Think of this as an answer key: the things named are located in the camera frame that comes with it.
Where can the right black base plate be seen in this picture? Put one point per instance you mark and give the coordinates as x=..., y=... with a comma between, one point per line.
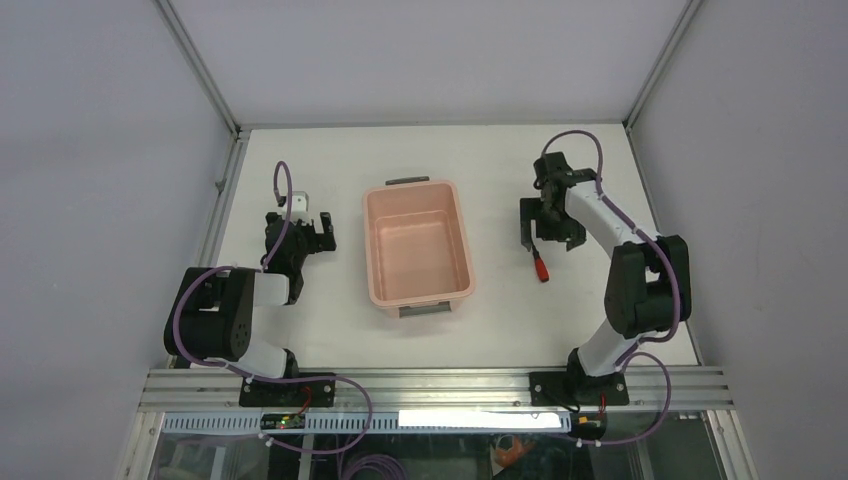
x=558, y=388

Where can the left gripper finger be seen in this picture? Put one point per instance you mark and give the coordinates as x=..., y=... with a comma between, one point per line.
x=325, y=240
x=301, y=226

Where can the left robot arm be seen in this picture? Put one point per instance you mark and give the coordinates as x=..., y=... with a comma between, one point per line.
x=212, y=316

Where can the aluminium rail frame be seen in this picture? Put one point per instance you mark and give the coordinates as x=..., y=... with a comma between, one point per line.
x=694, y=388

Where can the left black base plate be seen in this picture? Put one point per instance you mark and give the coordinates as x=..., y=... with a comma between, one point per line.
x=286, y=393

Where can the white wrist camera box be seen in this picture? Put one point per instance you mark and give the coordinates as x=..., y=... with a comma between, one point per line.
x=297, y=204

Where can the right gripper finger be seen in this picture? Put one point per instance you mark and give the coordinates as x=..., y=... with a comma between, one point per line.
x=575, y=236
x=529, y=209

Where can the pink plastic bin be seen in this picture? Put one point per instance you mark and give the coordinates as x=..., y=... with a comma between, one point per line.
x=417, y=252

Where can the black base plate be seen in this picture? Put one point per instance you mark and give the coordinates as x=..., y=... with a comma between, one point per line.
x=558, y=388
x=286, y=393

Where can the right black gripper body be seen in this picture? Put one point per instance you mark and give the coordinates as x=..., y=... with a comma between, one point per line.
x=553, y=224

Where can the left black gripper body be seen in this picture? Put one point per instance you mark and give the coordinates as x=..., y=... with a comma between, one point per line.
x=307, y=246

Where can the white cable duct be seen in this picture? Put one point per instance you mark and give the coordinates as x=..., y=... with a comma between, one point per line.
x=401, y=422

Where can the red handled screwdriver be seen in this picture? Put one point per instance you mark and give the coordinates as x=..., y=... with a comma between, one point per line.
x=540, y=266

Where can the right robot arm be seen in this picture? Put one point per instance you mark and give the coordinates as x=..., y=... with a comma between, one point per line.
x=648, y=290

